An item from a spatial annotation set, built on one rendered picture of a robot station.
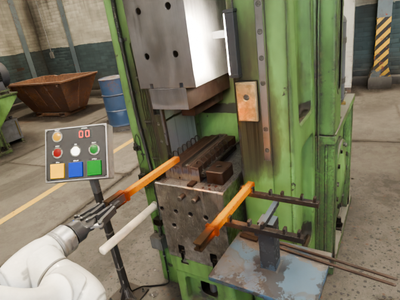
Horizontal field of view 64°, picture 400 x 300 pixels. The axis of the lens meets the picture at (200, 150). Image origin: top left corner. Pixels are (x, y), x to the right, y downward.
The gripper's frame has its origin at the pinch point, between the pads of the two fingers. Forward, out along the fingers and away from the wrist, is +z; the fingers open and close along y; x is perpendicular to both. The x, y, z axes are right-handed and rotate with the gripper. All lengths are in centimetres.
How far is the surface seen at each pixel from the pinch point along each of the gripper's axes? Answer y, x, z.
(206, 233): 34.1, -8.1, 3.5
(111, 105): -359, -68, 338
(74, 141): -56, 6, 31
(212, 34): 13, 48, 64
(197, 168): 7.5, -7.8, 44.0
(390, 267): 90, -108, 121
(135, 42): -15, 50, 45
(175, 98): 1, 25, 44
